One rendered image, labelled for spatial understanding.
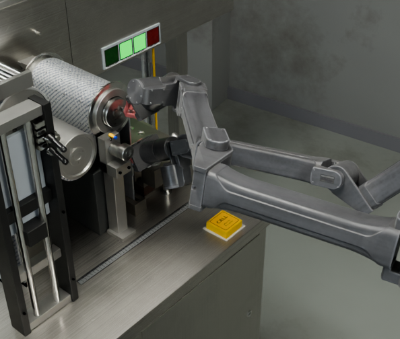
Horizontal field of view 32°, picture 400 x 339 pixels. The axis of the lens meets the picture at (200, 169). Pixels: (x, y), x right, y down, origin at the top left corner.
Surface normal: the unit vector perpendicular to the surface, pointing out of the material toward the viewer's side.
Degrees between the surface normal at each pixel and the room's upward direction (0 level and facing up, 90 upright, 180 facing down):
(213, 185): 76
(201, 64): 90
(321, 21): 90
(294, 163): 66
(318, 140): 0
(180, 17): 90
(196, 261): 0
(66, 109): 94
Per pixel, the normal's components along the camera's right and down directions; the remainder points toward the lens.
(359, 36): -0.55, 0.48
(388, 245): -0.43, 0.30
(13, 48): 0.76, 0.37
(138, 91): -0.73, 0.18
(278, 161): -0.51, 0.10
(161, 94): 0.60, 0.39
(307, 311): 0.00, -0.82
